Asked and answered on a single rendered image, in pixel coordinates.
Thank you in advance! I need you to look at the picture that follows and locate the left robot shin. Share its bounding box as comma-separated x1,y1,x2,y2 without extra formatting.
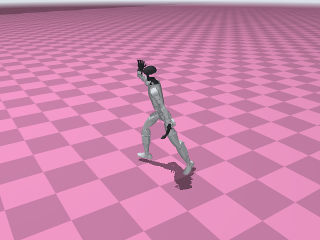
176,141,191,166

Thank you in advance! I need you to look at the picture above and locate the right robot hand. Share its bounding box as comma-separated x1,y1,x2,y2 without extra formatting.
137,60,146,75

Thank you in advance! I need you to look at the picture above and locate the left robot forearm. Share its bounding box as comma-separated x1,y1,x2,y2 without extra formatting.
161,106,173,127

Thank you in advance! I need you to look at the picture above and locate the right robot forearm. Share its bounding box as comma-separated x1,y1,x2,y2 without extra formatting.
137,71,147,82

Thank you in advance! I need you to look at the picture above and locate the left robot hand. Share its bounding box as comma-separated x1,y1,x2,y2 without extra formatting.
161,123,172,139

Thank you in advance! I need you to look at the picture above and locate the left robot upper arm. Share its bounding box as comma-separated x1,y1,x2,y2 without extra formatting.
150,87,166,113

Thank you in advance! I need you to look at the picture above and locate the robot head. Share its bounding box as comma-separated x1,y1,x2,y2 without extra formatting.
143,65,159,85

